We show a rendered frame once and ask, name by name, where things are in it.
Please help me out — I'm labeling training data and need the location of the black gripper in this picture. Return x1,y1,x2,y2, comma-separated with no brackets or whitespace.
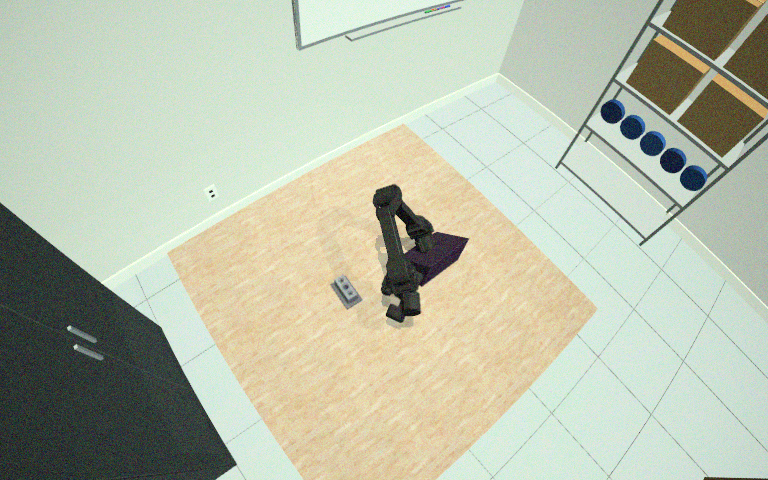
386,271,424,323

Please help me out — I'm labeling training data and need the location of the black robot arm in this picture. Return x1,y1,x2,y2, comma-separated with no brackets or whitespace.
372,184,438,316

